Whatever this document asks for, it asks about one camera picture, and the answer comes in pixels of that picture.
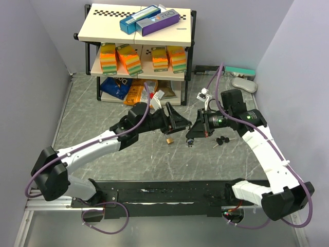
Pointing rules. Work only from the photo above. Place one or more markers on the black flat box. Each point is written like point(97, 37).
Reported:
point(205, 70)

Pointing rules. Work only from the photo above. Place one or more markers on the brass padlock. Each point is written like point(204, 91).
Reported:
point(169, 141)

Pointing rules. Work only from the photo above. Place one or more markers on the sponge pack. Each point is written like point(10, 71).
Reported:
point(159, 59)
point(129, 58)
point(108, 59)
point(177, 59)

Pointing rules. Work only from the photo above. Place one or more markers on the blue chips bag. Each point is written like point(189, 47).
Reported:
point(117, 87)

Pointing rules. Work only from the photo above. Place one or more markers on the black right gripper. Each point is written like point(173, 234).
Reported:
point(198, 130)

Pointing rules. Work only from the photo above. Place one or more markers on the sponge pack far right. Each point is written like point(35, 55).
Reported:
point(177, 59)

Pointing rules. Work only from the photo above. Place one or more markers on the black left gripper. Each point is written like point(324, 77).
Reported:
point(175, 120)

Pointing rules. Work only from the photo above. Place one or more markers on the purple box on shelf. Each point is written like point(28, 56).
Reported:
point(160, 21)

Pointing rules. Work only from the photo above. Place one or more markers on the teal white box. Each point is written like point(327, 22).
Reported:
point(239, 72)

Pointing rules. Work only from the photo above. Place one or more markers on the orange snack bag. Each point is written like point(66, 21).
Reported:
point(137, 92)

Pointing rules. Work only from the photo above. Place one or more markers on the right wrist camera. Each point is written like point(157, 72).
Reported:
point(204, 97)

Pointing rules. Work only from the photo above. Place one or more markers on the sponge pack far left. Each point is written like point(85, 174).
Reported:
point(108, 59)

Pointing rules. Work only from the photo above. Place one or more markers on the three-tier shelf rack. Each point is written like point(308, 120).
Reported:
point(101, 25)

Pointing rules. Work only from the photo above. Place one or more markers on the blue box on shelf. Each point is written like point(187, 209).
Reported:
point(128, 24)

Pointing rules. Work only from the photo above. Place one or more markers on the aluminium rail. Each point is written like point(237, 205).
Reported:
point(34, 204)

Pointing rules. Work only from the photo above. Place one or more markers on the brown snack bag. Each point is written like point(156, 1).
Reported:
point(166, 88)

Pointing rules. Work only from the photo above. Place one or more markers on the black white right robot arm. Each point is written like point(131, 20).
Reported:
point(286, 192)

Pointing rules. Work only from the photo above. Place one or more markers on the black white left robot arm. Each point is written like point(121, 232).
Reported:
point(53, 170)

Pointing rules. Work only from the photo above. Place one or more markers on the black-headed keys on table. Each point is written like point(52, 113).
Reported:
point(220, 141)

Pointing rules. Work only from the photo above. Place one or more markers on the black-headed key bunch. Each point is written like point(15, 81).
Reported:
point(190, 142)

